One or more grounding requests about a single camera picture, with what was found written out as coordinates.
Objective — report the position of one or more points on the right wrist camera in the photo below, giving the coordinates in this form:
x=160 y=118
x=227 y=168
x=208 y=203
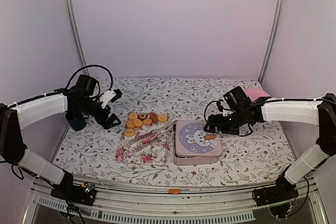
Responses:
x=221 y=106

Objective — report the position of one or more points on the fallen orange cookie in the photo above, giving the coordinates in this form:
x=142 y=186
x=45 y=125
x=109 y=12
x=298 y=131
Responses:
x=174 y=191

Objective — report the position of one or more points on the aluminium front rail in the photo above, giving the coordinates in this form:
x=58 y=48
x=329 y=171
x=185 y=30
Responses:
x=118 y=202

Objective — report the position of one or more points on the aluminium corner post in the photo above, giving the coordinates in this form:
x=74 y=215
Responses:
x=271 y=40
x=75 y=33

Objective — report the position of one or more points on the silver metal tin lid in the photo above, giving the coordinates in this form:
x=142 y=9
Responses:
x=191 y=140

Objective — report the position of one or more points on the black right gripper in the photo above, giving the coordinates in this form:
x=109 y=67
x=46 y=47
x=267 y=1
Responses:
x=220 y=128

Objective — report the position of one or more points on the aluminium left corner post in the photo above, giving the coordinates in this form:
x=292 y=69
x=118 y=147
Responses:
x=75 y=33

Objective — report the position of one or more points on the pink divided cookie tin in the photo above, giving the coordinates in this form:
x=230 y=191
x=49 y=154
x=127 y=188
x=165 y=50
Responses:
x=195 y=160

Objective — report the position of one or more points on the pink plastic plate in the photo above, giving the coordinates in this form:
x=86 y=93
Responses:
x=255 y=93

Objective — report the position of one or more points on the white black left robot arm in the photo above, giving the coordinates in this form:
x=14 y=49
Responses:
x=20 y=82

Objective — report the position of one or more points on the aluminium right corner post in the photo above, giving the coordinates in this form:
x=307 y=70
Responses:
x=271 y=40

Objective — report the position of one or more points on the dark blue cup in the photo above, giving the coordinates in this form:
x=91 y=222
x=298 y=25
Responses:
x=76 y=123

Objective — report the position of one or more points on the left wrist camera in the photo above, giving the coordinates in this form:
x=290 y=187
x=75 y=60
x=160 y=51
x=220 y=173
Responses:
x=109 y=96

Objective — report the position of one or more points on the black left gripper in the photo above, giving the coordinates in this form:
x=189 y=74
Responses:
x=101 y=120

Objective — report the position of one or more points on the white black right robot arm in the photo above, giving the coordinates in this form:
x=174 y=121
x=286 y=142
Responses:
x=319 y=112

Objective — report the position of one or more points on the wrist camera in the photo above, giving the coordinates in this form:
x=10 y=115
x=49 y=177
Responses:
x=221 y=106
x=109 y=96

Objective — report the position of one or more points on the chocolate sprinkled donut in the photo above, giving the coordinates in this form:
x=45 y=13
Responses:
x=143 y=116

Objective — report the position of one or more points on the floral cookie tray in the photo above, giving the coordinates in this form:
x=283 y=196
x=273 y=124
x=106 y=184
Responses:
x=154 y=154

